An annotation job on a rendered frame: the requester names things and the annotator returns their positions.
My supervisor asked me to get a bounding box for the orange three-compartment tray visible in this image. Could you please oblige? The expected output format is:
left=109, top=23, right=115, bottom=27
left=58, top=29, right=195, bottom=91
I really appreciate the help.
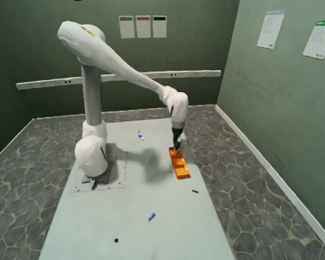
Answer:
left=169, top=147, right=190, bottom=179

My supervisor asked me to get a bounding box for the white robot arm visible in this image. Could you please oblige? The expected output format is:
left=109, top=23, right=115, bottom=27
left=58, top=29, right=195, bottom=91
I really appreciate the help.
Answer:
left=57, top=21, right=189, bottom=188

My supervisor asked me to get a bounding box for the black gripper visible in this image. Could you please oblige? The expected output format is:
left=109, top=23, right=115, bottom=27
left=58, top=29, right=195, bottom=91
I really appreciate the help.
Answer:
left=171, top=127, right=184, bottom=153

